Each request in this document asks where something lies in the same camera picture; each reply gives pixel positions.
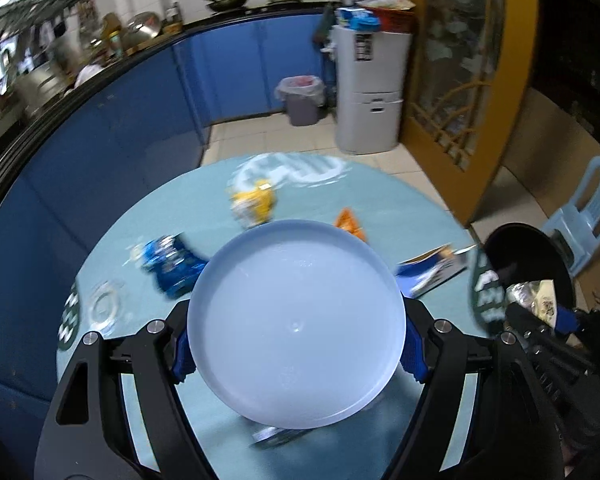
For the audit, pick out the light blue round plate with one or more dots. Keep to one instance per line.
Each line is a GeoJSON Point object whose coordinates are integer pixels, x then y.
{"type": "Point", "coordinates": [295, 320]}

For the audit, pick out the red plastic basket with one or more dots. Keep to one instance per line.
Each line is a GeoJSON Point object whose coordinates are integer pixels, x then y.
{"type": "Point", "coordinates": [395, 20]}

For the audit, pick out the black round trash bin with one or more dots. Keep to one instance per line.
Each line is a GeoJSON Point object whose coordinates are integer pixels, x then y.
{"type": "Point", "coordinates": [530, 247]}

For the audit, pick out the blue plastic packet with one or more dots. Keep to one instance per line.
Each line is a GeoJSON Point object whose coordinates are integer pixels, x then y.
{"type": "Point", "coordinates": [357, 19]}

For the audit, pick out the steel bowl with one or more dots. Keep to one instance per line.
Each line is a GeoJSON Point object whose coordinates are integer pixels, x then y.
{"type": "Point", "coordinates": [142, 25]}

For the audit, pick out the silver foil wrapper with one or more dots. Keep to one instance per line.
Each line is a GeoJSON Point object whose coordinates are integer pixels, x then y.
{"type": "Point", "coordinates": [275, 437]}

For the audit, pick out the yellow snack wrapper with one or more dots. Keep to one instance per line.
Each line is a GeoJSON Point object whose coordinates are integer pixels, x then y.
{"type": "Point", "coordinates": [255, 202]}

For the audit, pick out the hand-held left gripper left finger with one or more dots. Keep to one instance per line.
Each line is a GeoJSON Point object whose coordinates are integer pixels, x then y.
{"type": "Point", "coordinates": [182, 360]}

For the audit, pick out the white grey storage cabinet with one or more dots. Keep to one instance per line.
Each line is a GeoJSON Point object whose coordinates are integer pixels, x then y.
{"type": "Point", "coordinates": [370, 110]}

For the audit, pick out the blue kitchen cabinets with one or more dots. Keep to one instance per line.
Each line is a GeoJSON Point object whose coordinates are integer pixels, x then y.
{"type": "Point", "coordinates": [130, 120]}

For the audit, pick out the wooden door with patterned glass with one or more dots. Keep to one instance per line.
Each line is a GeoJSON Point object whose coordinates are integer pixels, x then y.
{"type": "Point", "coordinates": [515, 85]}

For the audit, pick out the brown cardboard sheet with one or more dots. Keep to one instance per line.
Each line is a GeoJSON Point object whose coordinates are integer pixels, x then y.
{"type": "Point", "coordinates": [555, 150]}

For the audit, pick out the light blue plastic chair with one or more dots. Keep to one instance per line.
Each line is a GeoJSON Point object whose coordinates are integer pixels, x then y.
{"type": "Point", "coordinates": [585, 210]}

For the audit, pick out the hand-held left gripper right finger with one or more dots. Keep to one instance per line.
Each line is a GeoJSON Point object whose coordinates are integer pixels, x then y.
{"type": "Point", "coordinates": [412, 357]}

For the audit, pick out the blue and white flat packet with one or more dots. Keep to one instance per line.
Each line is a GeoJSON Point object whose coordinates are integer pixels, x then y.
{"type": "Point", "coordinates": [430, 272]}

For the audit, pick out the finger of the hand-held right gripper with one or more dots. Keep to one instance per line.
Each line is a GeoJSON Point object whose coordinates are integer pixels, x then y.
{"type": "Point", "coordinates": [565, 321]}
{"type": "Point", "coordinates": [522, 320]}

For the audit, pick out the blue snack wrapper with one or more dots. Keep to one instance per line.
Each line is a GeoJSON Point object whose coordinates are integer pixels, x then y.
{"type": "Point", "coordinates": [172, 265]}

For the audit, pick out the black wok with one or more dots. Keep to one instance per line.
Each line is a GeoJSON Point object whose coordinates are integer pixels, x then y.
{"type": "Point", "coordinates": [227, 4]}

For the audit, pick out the orange snack wrapper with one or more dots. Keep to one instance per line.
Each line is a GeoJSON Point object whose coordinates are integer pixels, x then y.
{"type": "Point", "coordinates": [349, 222]}

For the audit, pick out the grey trash bin with liner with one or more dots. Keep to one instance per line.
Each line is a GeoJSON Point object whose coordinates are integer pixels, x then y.
{"type": "Point", "coordinates": [302, 105]}

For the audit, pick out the dark hanging bag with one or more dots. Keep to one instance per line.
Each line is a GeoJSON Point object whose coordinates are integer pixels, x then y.
{"type": "Point", "coordinates": [324, 27]}

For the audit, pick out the silver cream snack wrapper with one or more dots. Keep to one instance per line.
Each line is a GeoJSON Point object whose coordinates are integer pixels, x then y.
{"type": "Point", "coordinates": [535, 295]}

